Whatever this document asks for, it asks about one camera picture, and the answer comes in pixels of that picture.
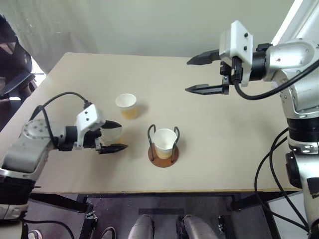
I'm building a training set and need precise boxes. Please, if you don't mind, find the black floor cable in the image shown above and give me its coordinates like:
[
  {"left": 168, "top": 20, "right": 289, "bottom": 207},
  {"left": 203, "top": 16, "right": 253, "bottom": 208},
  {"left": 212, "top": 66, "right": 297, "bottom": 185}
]
[{"left": 21, "top": 218, "right": 76, "bottom": 239}]

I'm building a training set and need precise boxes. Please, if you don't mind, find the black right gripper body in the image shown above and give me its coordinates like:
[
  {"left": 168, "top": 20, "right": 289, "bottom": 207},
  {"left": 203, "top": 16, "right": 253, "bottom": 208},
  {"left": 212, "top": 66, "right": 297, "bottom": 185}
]
[{"left": 219, "top": 57, "right": 244, "bottom": 86}]

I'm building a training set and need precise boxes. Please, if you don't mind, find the clear plastic cup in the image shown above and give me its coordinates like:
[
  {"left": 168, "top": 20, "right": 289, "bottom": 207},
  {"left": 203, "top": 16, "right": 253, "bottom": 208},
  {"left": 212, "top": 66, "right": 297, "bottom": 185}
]
[{"left": 103, "top": 124, "right": 125, "bottom": 146}]

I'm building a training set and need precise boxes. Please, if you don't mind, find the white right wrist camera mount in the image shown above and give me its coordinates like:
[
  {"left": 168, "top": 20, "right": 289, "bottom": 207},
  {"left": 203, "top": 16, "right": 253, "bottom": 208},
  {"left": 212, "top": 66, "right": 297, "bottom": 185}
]
[{"left": 218, "top": 20, "right": 254, "bottom": 88}]

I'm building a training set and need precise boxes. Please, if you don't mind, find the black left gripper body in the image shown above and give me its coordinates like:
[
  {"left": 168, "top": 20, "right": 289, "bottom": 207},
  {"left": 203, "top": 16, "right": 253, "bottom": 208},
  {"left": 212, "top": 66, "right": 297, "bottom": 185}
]
[{"left": 83, "top": 128, "right": 103, "bottom": 150}]

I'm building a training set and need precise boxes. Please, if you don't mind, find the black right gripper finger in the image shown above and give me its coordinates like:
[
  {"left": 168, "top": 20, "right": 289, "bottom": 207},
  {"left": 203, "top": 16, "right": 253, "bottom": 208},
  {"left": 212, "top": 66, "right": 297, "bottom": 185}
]
[
  {"left": 184, "top": 75, "right": 230, "bottom": 96},
  {"left": 186, "top": 49, "right": 221, "bottom": 66}
]

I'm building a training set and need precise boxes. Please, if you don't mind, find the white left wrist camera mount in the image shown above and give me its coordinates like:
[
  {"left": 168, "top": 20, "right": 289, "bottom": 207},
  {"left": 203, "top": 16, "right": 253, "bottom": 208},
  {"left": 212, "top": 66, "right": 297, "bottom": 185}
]
[{"left": 75, "top": 104, "right": 106, "bottom": 150}]

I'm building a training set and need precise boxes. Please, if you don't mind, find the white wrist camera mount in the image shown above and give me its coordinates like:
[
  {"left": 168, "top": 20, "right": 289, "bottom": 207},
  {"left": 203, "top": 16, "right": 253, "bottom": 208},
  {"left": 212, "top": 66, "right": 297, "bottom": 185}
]
[
  {"left": 75, "top": 104, "right": 106, "bottom": 150},
  {"left": 218, "top": 20, "right": 254, "bottom": 88}
]

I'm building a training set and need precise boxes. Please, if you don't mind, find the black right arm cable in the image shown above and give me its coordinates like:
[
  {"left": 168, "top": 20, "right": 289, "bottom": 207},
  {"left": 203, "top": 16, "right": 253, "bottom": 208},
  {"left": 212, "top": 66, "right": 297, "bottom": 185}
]
[{"left": 232, "top": 56, "right": 319, "bottom": 101}]

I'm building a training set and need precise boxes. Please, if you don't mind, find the black metal table frame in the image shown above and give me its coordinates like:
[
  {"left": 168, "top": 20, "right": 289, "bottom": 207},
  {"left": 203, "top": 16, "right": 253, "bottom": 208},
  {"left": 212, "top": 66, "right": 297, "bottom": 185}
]
[{"left": 28, "top": 191, "right": 301, "bottom": 239}]

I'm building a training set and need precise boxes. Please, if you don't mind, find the black wire cup holder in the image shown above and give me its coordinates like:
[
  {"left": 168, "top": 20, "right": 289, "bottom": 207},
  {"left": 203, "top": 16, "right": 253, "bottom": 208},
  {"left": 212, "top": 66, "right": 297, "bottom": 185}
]
[{"left": 147, "top": 124, "right": 180, "bottom": 169}]

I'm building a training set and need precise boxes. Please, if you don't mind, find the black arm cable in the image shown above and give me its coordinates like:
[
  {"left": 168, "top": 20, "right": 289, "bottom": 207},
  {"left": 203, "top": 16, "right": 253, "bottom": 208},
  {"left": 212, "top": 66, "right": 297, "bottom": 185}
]
[
  {"left": 232, "top": 56, "right": 319, "bottom": 101},
  {"left": 29, "top": 92, "right": 93, "bottom": 148}
]

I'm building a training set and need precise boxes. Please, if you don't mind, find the black floor tape strip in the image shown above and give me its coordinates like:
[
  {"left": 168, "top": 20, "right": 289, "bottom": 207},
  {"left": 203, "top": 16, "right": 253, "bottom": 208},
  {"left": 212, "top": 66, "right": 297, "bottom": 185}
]
[{"left": 138, "top": 208, "right": 186, "bottom": 216}]

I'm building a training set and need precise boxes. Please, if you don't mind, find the black robot body cable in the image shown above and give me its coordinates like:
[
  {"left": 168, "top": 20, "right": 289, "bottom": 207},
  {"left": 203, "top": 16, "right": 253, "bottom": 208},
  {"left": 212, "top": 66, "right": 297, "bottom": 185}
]
[
  {"left": 270, "top": 127, "right": 311, "bottom": 226},
  {"left": 254, "top": 138, "right": 310, "bottom": 234}
]

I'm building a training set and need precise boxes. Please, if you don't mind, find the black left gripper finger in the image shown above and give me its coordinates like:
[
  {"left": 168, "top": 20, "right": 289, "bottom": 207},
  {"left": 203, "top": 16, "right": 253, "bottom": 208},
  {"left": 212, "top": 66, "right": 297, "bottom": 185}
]
[
  {"left": 102, "top": 120, "right": 123, "bottom": 129},
  {"left": 95, "top": 138, "right": 129, "bottom": 155}
]

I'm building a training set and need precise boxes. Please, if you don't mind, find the black office chair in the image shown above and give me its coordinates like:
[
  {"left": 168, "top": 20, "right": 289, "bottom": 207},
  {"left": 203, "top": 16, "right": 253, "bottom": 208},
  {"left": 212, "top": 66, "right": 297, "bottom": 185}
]
[{"left": 0, "top": 14, "right": 38, "bottom": 100}]

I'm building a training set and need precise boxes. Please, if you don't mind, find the white paper cup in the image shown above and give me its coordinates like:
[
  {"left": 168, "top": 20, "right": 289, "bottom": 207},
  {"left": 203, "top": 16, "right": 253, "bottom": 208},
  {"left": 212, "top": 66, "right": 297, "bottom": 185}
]
[
  {"left": 115, "top": 93, "right": 139, "bottom": 121},
  {"left": 152, "top": 128, "right": 177, "bottom": 160}
]

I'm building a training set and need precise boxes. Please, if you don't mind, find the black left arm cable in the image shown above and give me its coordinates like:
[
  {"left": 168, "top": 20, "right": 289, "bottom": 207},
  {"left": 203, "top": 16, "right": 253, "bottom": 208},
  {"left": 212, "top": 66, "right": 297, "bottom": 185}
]
[{"left": 29, "top": 92, "right": 93, "bottom": 148}]

